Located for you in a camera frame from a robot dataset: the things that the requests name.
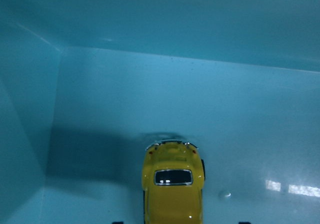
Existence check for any light blue plastic bin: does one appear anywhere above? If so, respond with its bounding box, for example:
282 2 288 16
0 0 320 224

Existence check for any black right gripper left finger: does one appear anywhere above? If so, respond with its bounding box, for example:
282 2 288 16
111 221 124 224

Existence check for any yellow beetle toy car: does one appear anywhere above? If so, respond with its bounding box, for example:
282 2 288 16
141 139 206 224

